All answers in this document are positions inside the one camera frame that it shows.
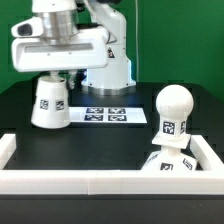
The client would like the white lamp bulb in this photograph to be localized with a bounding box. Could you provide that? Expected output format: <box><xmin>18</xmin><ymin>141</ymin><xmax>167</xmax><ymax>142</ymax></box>
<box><xmin>156</xmin><ymin>85</ymin><xmax>194</xmax><ymax>141</ymax></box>

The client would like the white lamp shade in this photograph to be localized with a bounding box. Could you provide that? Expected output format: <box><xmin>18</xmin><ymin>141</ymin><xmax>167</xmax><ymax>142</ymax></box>
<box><xmin>31</xmin><ymin>76</ymin><xmax>70</xmax><ymax>129</ymax></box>

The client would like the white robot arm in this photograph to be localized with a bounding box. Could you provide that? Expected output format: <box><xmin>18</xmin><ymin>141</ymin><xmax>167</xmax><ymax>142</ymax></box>
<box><xmin>11</xmin><ymin>0</ymin><xmax>136</xmax><ymax>95</ymax></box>

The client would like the white U-shaped border frame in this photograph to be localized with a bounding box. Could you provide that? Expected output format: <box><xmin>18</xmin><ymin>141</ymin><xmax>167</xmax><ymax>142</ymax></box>
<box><xmin>0</xmin><ymin>134</ymin><xmax>224</xmax><ymax>195</ymax></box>

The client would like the white lamp base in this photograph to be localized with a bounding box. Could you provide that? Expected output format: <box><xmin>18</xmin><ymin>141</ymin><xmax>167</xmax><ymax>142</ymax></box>
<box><xmin>141</xmin><ymin>134</ymin><xmax>197</xmax><ymax>172</ymax></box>

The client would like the white marker plate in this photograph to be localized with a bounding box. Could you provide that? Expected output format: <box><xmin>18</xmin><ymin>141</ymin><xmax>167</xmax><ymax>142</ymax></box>
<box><xmin>69</xmin><ymin>107</ymin><xmax>147</xmax><ymax>124</ymax></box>

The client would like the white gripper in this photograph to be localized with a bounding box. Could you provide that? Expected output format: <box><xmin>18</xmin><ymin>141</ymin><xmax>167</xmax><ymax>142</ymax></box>
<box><xmin>12</xmin><ymin>28</ymin><xmax>108</xmax><ymax>90</ymax></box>

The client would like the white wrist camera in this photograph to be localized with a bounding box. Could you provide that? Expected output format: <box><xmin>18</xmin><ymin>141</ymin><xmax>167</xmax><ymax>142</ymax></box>
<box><xmin>11</xmin><ymin>16</ymin><xmax>44</xmax><ymax>38</ymax></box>

